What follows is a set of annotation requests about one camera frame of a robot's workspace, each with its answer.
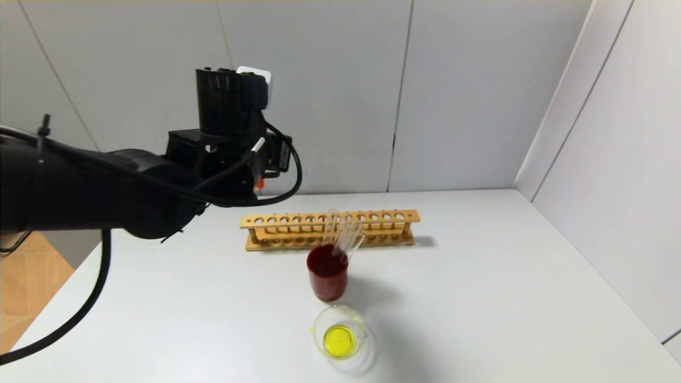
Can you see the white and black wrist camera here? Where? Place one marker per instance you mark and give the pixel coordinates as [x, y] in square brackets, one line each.
[263, 80]

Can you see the wooden test tube rack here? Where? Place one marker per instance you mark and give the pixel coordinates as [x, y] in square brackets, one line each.
[383, 217]

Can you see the empty glass test tube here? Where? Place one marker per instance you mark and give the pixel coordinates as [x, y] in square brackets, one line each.
[332, 226]
[351, 234]
[356, 246]

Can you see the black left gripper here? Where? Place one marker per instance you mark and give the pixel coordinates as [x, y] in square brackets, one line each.
[283, 154]

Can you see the red plastic cup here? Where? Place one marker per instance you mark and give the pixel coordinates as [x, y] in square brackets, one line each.
[327, 282]

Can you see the clear glass beaker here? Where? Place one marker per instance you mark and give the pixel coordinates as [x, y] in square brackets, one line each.
[340, 340]

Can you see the dark metal frame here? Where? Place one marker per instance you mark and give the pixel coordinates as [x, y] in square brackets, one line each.
[13, 246]

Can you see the test tube with red pigment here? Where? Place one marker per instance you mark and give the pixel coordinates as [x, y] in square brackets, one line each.
[259, 184]

